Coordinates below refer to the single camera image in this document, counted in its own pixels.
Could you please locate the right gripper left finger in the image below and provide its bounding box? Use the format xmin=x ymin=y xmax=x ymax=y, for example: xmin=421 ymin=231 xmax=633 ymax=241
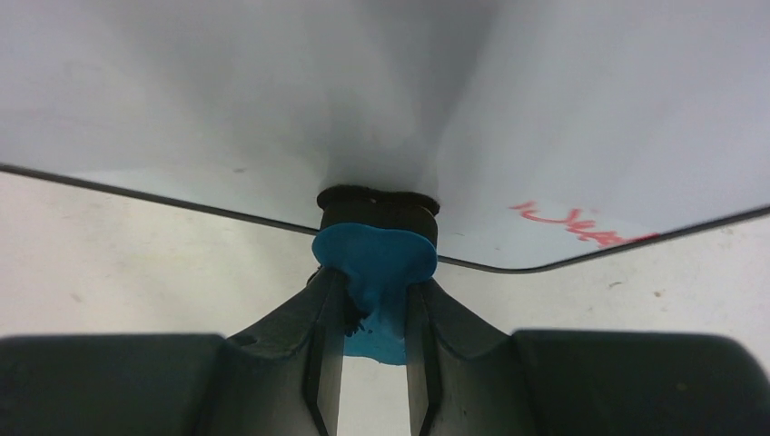
xmin=1 ymin=269 xmax=346 ymax=435

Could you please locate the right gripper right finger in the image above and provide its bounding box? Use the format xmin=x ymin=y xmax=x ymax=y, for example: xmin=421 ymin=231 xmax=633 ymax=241
xmin=406 ymin=281 xmax=769 ymax=435

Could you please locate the blue whiteboard eraser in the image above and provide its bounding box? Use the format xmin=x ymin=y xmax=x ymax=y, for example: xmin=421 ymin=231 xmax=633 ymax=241
xmin=311 ymin=185 xmax=440 ymax=366

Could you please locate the small whiteboard black frame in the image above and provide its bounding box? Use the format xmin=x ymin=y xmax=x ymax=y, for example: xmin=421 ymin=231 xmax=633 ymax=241
xmin=1 ymin=1 xmax=769 ymax=273

